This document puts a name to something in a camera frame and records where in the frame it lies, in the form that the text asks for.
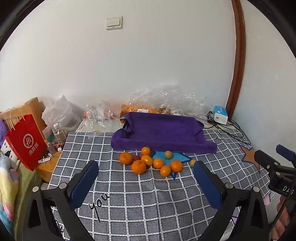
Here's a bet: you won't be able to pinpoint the black braided cable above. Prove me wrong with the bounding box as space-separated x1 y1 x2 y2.
269 197 292 232

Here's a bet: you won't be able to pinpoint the clear plastic water bottle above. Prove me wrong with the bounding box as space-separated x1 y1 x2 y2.
52 123 67 149

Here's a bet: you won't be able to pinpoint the wooden nightstand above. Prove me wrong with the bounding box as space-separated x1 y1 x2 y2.
36 149 62 184

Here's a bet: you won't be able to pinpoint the grey checked bedsheet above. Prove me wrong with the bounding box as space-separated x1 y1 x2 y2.
47 120 278 241

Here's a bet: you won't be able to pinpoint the red paper bag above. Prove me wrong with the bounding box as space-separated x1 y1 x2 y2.
4 107 50 172

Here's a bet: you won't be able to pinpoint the brown wooden door frame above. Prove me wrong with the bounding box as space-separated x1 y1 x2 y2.
225 0 246 121

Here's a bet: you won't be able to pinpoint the clear crumpled plastic bag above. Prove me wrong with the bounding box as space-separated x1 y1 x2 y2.
82 104 126 133

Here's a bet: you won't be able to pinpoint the translucent grey plastic bag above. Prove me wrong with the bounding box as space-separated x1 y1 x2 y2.
41 95 84 133

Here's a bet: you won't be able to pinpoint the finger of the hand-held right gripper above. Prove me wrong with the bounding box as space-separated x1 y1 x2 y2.
254 149 282 172
276 144 296 163

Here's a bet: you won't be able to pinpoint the black cables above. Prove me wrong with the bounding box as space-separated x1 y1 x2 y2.
205 111 252 146

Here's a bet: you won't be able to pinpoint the white power strip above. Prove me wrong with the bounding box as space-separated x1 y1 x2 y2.
0 138 19 163

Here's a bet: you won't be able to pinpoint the purple towel covered tray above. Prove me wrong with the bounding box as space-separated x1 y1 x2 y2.
110 112 218 154

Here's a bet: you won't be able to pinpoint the colourful blanket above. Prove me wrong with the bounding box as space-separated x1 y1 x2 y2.
0 155 20 235

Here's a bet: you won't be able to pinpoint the person's right hand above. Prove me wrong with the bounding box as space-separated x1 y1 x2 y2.
272 196 296 241

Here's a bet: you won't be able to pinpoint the white wall switch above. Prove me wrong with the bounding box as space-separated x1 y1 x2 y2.
106 16 123 30

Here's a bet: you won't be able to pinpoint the white and blue box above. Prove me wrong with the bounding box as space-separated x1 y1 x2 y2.
213 105 228 125

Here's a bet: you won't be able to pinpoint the clear plastic bag of oranges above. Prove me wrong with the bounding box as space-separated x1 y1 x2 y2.
120 85 207 117

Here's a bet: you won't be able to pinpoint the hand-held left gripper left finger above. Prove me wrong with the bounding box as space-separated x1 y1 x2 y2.
23 159 100 241

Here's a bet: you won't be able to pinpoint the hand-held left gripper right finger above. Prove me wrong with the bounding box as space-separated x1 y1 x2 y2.
193 160 271 241

